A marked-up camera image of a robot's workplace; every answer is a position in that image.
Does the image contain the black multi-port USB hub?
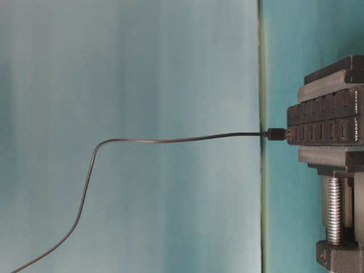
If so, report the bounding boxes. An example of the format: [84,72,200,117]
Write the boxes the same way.
[287,86,363,146]

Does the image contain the black bench vise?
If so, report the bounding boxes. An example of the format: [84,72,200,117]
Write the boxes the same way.
[295,55,363,272]

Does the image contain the black hub power cable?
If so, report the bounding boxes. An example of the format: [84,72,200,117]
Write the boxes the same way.
[11,127,288,273]

